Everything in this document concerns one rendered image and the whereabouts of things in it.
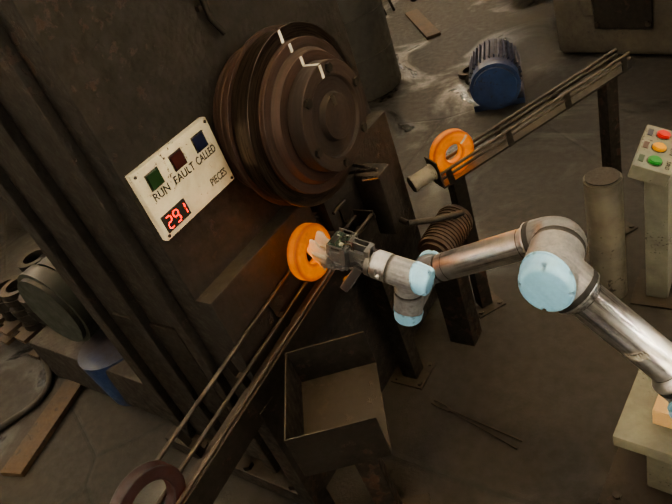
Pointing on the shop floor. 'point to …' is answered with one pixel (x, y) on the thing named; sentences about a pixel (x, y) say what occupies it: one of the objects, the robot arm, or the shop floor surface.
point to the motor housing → (462, 327)
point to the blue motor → (496, 75)
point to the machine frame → (10, 63)
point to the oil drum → (371, 45)
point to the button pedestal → (655, 223)
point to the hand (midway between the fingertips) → (307, 246)
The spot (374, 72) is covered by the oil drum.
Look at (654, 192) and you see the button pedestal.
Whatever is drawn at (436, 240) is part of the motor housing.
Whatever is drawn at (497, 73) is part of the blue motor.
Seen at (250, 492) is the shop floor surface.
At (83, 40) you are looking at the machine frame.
